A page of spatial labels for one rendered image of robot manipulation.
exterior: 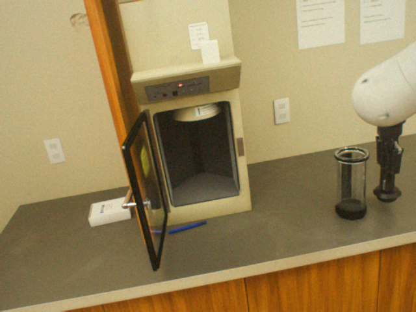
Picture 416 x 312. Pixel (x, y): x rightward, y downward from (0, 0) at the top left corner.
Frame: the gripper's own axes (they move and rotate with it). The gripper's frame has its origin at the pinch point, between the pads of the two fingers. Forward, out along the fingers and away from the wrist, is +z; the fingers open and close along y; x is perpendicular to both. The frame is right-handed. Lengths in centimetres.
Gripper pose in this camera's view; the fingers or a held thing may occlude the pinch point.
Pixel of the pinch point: (387, 179)
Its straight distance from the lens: 140.1
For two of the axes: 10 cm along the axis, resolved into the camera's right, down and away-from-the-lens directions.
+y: 1.0, 3.8, -9.2
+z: 1.5, 9.1, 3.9
